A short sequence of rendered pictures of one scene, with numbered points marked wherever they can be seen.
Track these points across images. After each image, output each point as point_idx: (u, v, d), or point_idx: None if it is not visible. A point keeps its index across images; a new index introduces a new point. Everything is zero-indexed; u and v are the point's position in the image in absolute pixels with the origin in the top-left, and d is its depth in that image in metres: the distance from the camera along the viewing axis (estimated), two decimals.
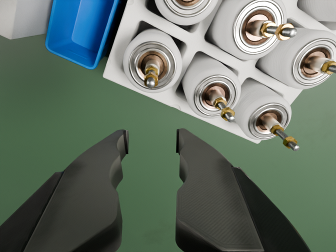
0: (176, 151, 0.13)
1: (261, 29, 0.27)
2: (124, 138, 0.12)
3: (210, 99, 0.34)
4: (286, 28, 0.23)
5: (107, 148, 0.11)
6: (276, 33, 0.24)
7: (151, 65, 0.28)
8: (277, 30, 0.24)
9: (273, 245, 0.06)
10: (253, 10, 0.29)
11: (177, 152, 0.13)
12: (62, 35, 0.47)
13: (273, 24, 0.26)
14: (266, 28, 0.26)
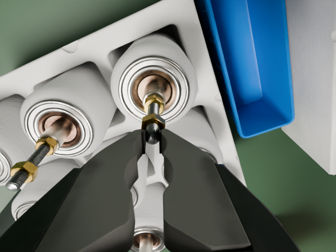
0: (160, 152, 0.13)
1: None
2: (142, 138, 0.12)
3: (59, 127, 0.22)
4: None
5: (124, 147, 0.11)
6: None
7: (144, 109, 0.19)
8: None
9: (259, 238, 0.06)
10: None
11: (161, 153, 0.13)
12: None
13: None
14: None
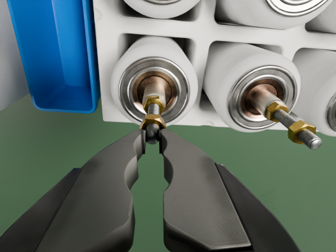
0: (160, 152, 0.13)
1: None
2: (142, 138, 0.12)
3: (256, 108, 0.22)
4: None
5: (124, 147, 0.11)
6: None
7: (157, 96, 0.18)
8: None
9: (259, 238, 0.06)
10: None
11: (161, 153, 0.13)
12: (51, 85, 0.40)
13: None
14: None
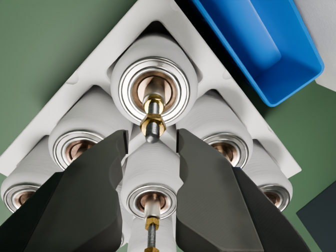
0: (176, 151, 0.13)
1: (154, 218, 0.26)
2: (124, 138, 0.12)
3: None
4: None
5: (107, 148, 0.11)
6: (152, 251, 0.22)
7: (143, 104, 0.19)
8: (154, 250, 0.23)
9: (273, 245, 0.06)
10: (170, 201, 0.29)
11: (177, 152, 0.13)
12: None
13: (156, 229, 0.26)
14: (154, 225, 0.26)
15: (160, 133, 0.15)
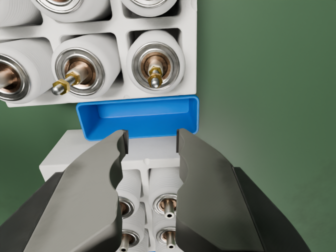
0: (176, 151, 0.13)
1: None
2: (124, 138, 0.12)
3: None
4: None
5: (107, 148, 0.11)
6: None
7: None
8: None
9: (273, 245, 0.06)
10: (48, 0, 0.27)
11: (177, 152, 0.13)
12: (185, 121, 0.58)
13: None
14: None
15: (156, 76, 0.25)
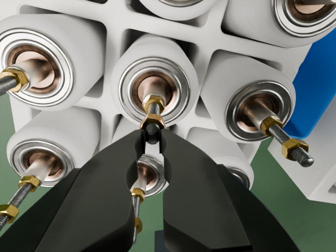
0: (160, 152, 0.13)
1: None
2: (142, 138, 0.12)
3: None
4: (148, 136, 0.15)
5: (124, 148, 0.11)
6: None
7: None
8: None
9: (259, 238, 0.06)
10: (170, 110, 0.22)
11: (161, 153, 0.13)
12: None
13: (145, 107, 0.18)
14: None
15: None
